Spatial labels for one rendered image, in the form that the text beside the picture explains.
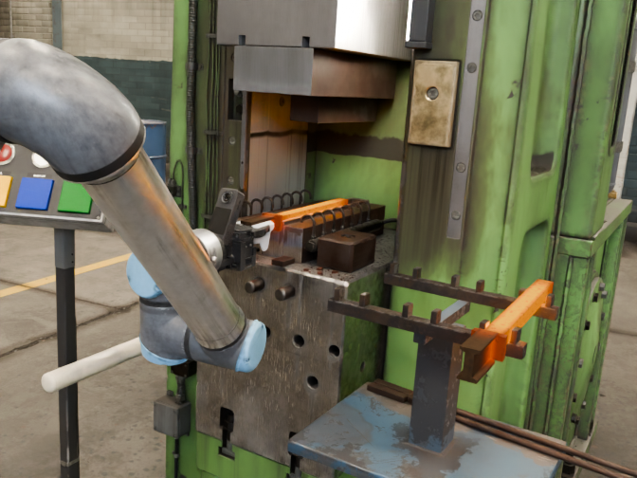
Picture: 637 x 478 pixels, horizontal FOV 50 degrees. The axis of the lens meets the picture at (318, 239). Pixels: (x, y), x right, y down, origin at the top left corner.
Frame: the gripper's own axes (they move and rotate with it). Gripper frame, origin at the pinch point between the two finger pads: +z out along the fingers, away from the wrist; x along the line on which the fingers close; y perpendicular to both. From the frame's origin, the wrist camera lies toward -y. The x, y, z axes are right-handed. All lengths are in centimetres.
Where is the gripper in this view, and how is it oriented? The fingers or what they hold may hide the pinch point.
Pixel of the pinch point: (266, 221)
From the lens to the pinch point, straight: 146.4
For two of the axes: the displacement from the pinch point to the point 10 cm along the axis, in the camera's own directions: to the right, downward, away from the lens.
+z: 5.1, -2.0, 8.4
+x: 8.6, 1.7, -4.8
